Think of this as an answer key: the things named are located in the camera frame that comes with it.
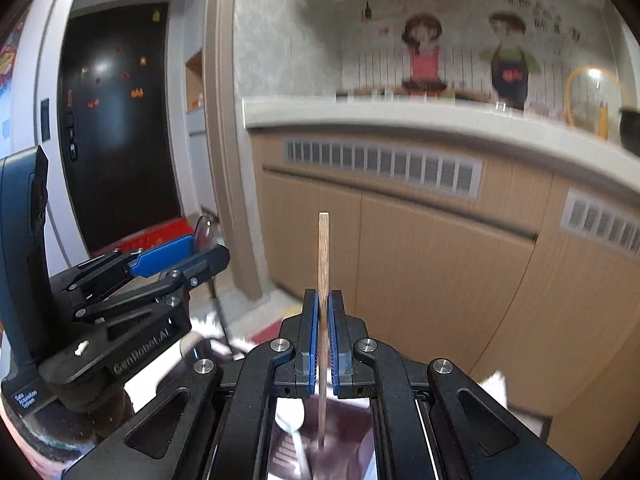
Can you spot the white textured table cloth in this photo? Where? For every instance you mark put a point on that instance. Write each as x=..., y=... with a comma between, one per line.
x=249, y=326

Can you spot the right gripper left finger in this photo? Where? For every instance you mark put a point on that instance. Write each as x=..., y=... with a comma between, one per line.
x=298, y=376

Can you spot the brown kitchen cabinet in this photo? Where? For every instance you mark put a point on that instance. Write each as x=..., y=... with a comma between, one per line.
x=496, y=259

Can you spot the wooden chopstick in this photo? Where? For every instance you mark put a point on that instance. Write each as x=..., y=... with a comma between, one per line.
x=323, y=342

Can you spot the black pot on counter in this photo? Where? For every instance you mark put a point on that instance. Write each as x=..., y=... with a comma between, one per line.
x=630, y=129

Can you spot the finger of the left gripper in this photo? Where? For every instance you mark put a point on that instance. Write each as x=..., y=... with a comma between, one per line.
x=163, y=257
x=201, y=267

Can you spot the white plastic spoon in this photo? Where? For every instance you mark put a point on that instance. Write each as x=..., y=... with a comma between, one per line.
x=290, y=417

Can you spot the white kitchen countertop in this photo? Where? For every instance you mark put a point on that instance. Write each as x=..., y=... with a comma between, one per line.
x=538, y=140

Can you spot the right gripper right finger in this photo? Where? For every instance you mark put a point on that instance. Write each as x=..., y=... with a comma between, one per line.
x=350, y=378

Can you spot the red floor mat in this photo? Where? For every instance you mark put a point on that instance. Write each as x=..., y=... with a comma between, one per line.
x=150, y=237

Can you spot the black entrance door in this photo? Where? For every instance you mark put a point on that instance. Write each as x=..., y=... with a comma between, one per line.
x=112, y=114

